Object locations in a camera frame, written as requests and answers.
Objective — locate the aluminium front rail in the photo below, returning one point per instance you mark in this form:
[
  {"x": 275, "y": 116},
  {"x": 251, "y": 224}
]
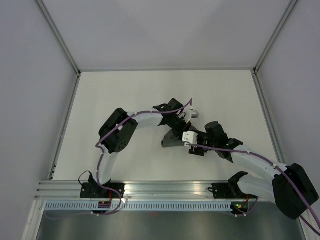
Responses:
[{"x": 134, "y": 190}]

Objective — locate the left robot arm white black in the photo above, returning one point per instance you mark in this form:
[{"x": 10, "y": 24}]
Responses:
[{"x": 119, "y": 129}]

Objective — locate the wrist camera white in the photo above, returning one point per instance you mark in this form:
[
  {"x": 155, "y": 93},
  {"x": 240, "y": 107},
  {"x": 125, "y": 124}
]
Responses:
[
  {"x": 189, "y": 138},
  {"x": 191, "y": 114}
]

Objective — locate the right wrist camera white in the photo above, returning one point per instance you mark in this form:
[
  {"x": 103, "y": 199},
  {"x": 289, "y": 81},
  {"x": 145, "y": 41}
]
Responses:
[{"x": 189, "y": 138}]

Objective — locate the right aluminium frame post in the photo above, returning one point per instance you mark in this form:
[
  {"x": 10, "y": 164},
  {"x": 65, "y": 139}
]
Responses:
[{"x": 275, "y": 34}]

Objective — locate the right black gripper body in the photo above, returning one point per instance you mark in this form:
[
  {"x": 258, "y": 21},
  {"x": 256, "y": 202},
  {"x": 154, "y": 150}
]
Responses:
[{"x": 203, "y": 139}]

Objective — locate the aluminium frame post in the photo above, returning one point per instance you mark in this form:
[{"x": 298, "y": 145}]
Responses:
[
  {"x": 57, "y": 35},
  {"x": 275, "y": 34}
]

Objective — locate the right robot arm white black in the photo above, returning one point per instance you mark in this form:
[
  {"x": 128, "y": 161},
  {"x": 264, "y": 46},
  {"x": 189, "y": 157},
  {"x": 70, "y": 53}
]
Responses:
[{"x": 286, "y": 186}]

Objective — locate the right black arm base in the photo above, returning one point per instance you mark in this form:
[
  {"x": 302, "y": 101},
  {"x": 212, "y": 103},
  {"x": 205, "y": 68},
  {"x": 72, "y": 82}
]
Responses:
[{"x": 226, "y": 191}]

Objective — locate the grey cloth napkin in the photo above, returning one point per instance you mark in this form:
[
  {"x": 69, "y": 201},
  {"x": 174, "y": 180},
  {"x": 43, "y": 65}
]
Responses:
[{"x": 171, "y": 140}]

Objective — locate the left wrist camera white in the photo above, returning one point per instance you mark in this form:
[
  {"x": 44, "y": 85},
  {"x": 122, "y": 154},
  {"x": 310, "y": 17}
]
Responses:
[{"x": 191, "y": 114}]

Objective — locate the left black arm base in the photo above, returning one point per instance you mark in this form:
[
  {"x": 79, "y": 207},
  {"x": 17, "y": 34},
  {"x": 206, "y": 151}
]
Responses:
[{"x": 96, "y": 192}]

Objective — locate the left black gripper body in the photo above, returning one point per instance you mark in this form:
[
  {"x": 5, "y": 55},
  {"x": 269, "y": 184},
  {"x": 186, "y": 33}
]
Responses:
[{"x": 178, "y": 126}]

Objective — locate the white slotted cable duct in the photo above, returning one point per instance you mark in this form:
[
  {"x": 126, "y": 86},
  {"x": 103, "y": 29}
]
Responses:
[{"x": 194, "y": 206}]

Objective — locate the left aluminium frame post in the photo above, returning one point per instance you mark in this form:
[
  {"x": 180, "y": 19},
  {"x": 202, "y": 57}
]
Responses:
[{"x": 57, "y": 35}]

